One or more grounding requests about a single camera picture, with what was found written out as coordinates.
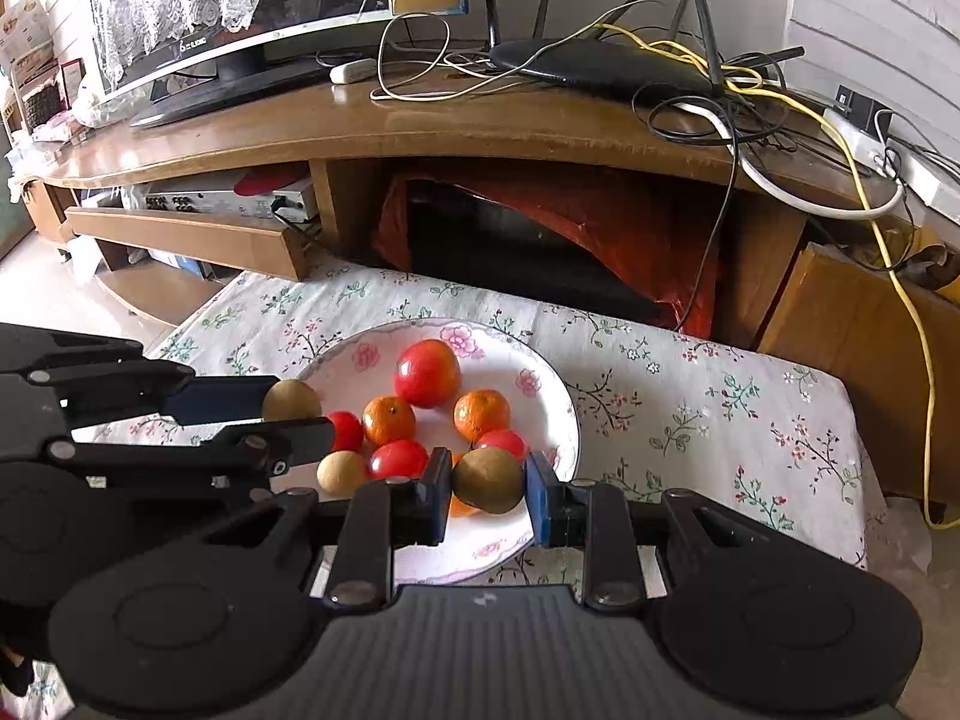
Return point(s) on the red framed plaque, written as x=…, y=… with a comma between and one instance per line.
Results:
x=49, y=94

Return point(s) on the wooden television stand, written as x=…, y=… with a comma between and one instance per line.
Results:
x=487, y=127

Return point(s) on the small white adapter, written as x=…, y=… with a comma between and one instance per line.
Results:
x=352, y=70

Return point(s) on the blue box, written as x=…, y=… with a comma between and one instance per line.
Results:
x=187, y=264

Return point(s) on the floral tablecloth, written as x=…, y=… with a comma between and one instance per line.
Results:
x=675, y=405

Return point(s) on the printed paper packets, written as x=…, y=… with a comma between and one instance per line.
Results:
x=26, y=37

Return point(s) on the orange tangerine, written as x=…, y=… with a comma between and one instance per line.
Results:
x=463, y=506
x=388, y=420
x=482, y=414

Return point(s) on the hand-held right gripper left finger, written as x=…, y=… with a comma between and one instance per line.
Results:
x=433, y=493

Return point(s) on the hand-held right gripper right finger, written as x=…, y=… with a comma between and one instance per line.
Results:
x=538, y=499

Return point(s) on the wooden front panel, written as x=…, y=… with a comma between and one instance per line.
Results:
x=187, y=240

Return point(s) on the brown longan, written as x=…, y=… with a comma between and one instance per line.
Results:
x=341, y=474
x=487, y=481
x=291, y=401

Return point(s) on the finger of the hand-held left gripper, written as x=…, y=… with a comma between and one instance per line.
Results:
x=300, y=441
x=225, y=401

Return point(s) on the black appliance under cover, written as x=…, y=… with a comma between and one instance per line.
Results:
x=510, y=247

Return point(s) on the black router with antennas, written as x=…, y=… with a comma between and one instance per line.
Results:
x=600, y=64

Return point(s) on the white plastic bag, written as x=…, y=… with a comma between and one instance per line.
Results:
x=96, y=101

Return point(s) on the white floral rimmed plate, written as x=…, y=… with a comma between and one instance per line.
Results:
x=491, y=540

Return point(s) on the small red tomato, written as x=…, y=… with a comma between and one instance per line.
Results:
x=346, y=431
x=397, y=459
x=501, y=442

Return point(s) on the large red tomato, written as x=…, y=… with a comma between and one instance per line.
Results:
x=427, y=373

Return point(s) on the red cloth cover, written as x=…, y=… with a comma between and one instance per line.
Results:
x=637, y=225

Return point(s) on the black power adapter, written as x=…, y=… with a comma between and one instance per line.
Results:
x=862, y=109

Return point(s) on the white lace cloth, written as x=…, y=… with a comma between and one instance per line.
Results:
x=165, y=0

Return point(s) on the silver audio receiver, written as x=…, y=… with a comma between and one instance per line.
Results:
x=225, y=202

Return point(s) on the white power strip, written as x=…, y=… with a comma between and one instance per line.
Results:
x=922, y=176

